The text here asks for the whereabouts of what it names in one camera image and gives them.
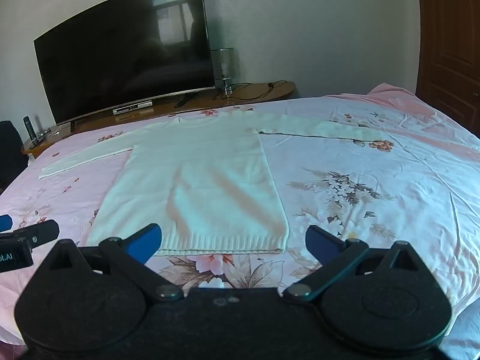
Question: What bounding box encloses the clear glass vase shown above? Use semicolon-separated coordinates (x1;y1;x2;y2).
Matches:
210;47;236;95

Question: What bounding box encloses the pink floral bed sheet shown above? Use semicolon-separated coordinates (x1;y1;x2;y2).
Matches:
0;82;480;360

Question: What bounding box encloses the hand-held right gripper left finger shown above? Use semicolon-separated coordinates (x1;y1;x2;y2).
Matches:
47;223;185;303

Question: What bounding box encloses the silver set-top box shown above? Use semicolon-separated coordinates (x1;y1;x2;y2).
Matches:
112;99;155;116

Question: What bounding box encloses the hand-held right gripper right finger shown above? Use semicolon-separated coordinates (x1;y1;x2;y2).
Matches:
281;225;432;304

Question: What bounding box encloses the brown wooden door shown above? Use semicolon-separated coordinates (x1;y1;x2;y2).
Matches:
415;0;480;140

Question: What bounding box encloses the black curved television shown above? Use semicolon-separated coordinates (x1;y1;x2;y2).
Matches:
33;0;217;127

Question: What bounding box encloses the black lamp cable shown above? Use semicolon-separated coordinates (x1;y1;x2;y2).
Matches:
212;80;288;102

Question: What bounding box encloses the wooden television cabinet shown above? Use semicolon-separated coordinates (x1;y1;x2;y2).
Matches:
20;81;297;158

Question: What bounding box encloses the white knit sweater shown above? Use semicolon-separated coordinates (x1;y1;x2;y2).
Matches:
37;110;384;258

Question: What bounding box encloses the black chair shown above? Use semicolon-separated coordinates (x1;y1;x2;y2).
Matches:
0;120;29;196

